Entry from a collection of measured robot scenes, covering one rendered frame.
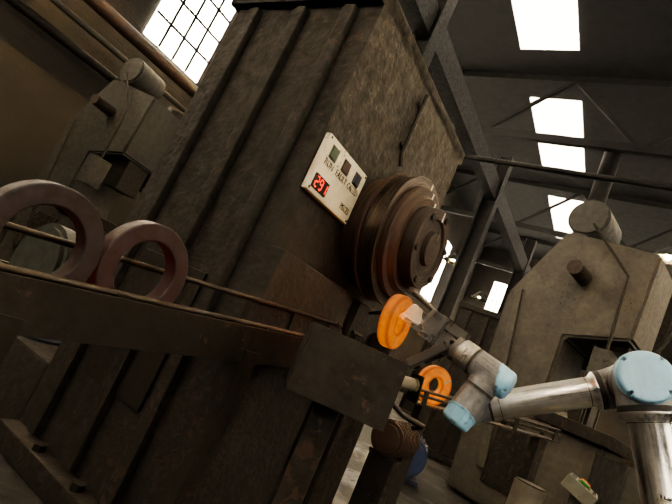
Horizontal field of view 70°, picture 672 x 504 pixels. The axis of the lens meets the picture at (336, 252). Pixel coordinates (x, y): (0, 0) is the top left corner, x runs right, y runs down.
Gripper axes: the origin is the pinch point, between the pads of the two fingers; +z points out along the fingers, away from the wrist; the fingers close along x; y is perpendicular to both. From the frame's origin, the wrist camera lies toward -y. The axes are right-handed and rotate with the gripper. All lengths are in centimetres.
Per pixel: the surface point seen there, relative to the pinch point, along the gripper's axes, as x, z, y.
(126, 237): 77, 14, -16
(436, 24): -359, 371, 345
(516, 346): -294, 32, 35
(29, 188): 94, 14, -16
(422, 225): -7.3, 14.8, 27.4
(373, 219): 1.9, 25.1, 19.4
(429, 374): -64, 3, -12
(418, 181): -9.1, 26.9, 40.0
